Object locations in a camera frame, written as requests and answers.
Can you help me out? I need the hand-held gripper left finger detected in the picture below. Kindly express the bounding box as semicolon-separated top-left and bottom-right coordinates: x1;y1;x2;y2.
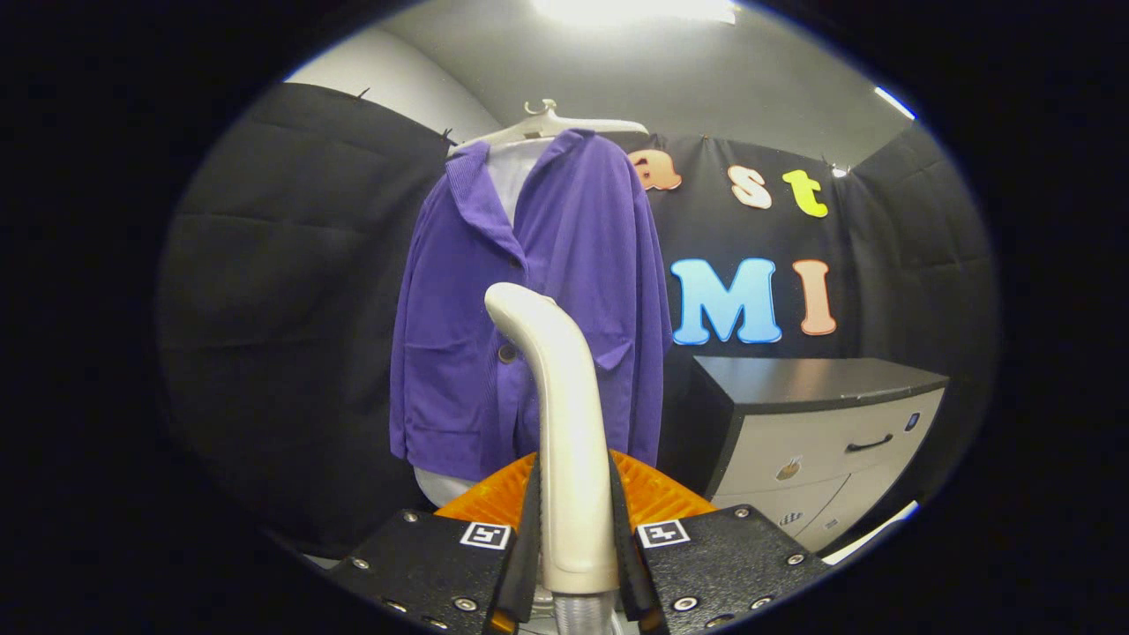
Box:
326;452;542;635

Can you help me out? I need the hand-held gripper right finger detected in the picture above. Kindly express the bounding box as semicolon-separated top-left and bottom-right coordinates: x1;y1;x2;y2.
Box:
609;450;835;632

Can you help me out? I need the white garment steamer wand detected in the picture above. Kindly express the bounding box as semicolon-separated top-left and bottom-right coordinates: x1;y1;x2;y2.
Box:
484;282;622;595

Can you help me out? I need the purple jacket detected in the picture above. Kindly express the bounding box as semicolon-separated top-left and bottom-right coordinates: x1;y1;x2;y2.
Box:
389;129;675;484

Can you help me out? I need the white clothes hanger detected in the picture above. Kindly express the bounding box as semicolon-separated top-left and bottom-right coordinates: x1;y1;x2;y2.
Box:
447;99;650;158

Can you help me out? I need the grey cabinet with dark top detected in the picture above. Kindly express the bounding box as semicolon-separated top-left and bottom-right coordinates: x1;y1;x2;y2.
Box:
657;355;951;555

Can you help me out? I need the white flat sheet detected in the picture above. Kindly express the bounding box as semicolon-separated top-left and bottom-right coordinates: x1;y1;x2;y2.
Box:
820;500;921;566

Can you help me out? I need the small rectangular ceiling light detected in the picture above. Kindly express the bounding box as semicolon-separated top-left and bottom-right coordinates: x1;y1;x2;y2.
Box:
873;86;917;121

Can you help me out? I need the large ceiling light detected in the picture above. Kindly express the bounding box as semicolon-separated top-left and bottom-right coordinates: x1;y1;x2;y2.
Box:
533;0;738;26

